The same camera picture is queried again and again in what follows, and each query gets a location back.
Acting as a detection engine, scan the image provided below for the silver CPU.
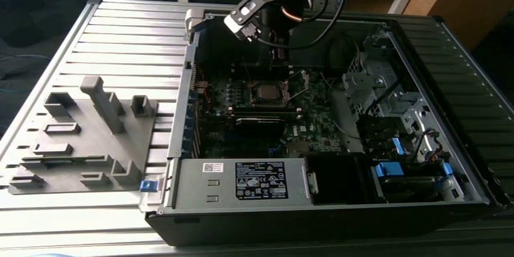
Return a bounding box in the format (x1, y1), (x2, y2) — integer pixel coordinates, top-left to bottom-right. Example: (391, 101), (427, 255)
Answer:
(256, 84), (283, 101)

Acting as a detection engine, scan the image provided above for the metal locking lever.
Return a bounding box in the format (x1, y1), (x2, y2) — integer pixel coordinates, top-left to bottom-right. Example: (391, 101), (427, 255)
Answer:
(286, 79), (314, 102)

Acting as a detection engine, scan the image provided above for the CPU socket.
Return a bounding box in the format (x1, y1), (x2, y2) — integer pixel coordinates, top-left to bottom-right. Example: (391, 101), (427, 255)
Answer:
(248, 79), (296, 108)

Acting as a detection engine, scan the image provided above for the black RAM slot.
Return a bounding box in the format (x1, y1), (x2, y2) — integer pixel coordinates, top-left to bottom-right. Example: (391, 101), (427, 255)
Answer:
(232, 105), (302, 113)
(235, 110), (303, 119)

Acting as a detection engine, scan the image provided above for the grey case latch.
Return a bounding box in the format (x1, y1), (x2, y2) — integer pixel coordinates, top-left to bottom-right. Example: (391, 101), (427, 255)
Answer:
(184, 8), (208, 34)

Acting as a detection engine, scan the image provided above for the silver metal drive cage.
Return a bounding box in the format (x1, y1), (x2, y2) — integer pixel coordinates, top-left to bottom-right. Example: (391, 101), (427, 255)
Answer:
(343, 25), (463, 155)

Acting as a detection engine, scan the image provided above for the black graphics card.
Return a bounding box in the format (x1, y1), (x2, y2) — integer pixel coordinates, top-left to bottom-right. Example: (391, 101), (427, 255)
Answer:
(233, 116), (288, 137)

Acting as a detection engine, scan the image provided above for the green motherboard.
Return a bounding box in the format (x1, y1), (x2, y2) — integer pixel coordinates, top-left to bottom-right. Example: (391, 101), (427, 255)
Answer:
(192, 67), (350, 160)

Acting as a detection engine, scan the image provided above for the brown chipset heatsink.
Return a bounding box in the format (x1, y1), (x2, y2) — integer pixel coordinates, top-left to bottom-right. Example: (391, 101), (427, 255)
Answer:
(287, 141), (310, 154)

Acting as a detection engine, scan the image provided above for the blue disk carrier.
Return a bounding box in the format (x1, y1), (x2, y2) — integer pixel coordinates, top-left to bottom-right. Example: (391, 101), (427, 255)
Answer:
(371, 160), (456, 203)
(360, 136), (406, 161)

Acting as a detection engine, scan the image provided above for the black fan shroud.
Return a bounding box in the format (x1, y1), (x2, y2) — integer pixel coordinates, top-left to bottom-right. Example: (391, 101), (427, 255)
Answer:
(304, 153), (374, 206)

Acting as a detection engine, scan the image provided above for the grey power supply unit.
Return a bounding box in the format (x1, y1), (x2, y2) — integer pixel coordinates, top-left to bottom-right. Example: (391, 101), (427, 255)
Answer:
(172, 157), (312, 209)

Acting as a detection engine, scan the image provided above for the grey parts rack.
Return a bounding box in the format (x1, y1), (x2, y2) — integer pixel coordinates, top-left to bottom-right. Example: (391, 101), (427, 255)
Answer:
(6, 76), (160, 195)

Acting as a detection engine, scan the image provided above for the black PC case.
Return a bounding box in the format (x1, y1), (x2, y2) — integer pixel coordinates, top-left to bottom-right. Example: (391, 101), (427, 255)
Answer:
(137, 7), (512, 247)

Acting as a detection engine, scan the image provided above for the copper coloured cable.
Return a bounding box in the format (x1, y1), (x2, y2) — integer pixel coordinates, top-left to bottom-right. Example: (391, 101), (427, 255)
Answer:
(279, 7), (303, 25)

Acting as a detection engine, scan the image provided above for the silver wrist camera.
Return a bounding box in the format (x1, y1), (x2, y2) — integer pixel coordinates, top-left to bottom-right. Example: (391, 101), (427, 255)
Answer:
(223, 0), (268, 43)

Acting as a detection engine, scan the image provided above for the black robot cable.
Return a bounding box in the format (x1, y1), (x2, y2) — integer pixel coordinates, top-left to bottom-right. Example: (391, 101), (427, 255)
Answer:
(255, 0), (352, 51)

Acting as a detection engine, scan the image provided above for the thick black internal cable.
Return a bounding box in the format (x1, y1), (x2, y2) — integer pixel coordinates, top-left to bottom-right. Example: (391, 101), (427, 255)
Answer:
(363, 78), (402, 118)

